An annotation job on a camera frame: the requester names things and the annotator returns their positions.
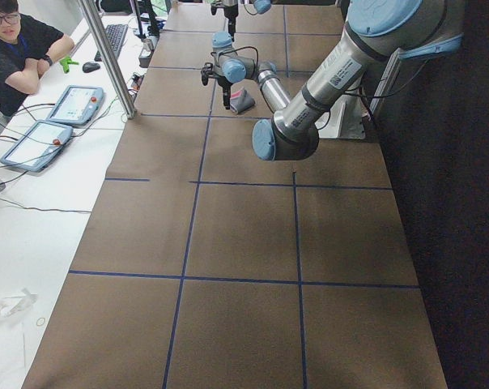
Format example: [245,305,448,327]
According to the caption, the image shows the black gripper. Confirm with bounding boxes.
[210,0,239,41]
[200,62,232,110]

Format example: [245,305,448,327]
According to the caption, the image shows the pink towel grey underside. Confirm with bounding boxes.
[230,88,256,114]

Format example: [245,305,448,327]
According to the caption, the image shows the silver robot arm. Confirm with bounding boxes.
[201,1,466,161]
[209,0,274,41]

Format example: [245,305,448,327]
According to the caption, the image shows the black keyboard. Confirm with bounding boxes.
[104,24,129,58]

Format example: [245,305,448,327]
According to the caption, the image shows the black computer mouse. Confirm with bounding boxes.
[82,62,100,74]

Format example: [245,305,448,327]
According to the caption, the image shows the upper teach pendant tablet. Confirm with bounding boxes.
[46,85,104,126]

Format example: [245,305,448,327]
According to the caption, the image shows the teach pendant tablet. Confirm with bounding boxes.
[46,85,104,126]
[0,120,74,173]

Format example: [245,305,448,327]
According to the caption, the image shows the green plastic tool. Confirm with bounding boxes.
[59,56,79,74]

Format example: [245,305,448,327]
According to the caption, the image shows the lower teach pendant tablet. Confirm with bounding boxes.
[0,120,74,173]

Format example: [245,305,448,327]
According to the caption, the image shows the seated man black shirt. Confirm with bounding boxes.
[0,1,74,117]

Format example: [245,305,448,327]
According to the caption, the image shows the crumpled clear plastic wrap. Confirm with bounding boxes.
[0,288,38,320]

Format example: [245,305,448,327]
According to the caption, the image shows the aluminium frame post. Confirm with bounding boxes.
[77,0,137,120]

